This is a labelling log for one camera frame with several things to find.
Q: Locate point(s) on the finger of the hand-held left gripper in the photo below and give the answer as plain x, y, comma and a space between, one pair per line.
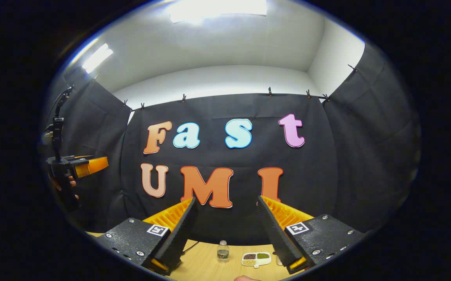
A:
93, 166

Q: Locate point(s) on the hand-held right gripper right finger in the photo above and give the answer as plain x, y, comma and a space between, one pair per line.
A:
274, 234

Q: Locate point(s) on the white divided dish of beans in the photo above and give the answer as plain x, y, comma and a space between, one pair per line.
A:
256, 259

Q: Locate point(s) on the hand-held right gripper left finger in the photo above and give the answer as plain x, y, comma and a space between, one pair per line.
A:
182, 234

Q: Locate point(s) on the clear plastic water bottle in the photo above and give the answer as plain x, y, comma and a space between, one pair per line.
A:
222, 253

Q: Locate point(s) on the black backdrop cloth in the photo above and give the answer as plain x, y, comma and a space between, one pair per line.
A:
346, 164

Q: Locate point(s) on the row of black cloth clips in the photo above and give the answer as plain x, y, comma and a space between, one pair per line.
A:
269, 92

